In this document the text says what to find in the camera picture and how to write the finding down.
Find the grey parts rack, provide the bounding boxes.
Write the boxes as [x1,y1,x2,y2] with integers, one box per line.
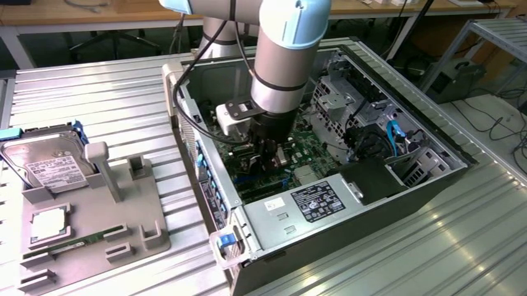
[16,141,172,294]

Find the silver CPU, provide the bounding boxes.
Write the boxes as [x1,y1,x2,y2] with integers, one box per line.
[29,210,69,241]

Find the silver hard disk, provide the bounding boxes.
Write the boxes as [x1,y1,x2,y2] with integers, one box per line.
[0,130,89,194]

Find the green motherboard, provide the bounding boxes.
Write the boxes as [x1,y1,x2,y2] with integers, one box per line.
[192,101,351,204]

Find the open black PC case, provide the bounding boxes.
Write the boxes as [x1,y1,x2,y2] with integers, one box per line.
[161,44,480,296]

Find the wooden desk white frame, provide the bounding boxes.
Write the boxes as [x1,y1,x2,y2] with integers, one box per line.
[0,0,518,69]

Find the blue disk carrier frame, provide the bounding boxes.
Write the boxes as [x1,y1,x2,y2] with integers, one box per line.
[0,119,91,149]

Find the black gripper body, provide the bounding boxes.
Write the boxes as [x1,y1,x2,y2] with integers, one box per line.
[248,111,297,148]

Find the aluminium slat side table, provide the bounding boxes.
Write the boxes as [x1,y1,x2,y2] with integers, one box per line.
[419,17,527,93]

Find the black floor cable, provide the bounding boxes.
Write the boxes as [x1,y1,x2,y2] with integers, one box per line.
[447,88,527,155]

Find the green RAM stick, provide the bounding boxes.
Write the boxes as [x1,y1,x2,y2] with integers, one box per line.
[21,225,125,259]

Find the blue SATA wire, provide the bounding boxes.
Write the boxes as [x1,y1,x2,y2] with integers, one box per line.
[386,119,403,158]

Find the small silver heat sink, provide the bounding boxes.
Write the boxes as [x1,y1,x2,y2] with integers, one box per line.
[293,167,323,186]

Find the black office chair base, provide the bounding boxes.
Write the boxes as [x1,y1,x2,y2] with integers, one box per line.
[68,28,163,63]

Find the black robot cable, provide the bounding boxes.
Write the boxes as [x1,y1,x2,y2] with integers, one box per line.
[172,0,257,146]

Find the grey box device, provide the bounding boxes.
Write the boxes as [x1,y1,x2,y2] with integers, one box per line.
[431,60,487,104]

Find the silver power supply unit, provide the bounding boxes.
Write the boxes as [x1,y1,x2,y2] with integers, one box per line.
[241,176,367,251]

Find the silver metal drive cage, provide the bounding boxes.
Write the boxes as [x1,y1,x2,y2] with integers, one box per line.
[311,72,396,132]

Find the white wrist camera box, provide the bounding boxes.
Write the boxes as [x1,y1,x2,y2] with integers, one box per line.
[215,97,265,137]

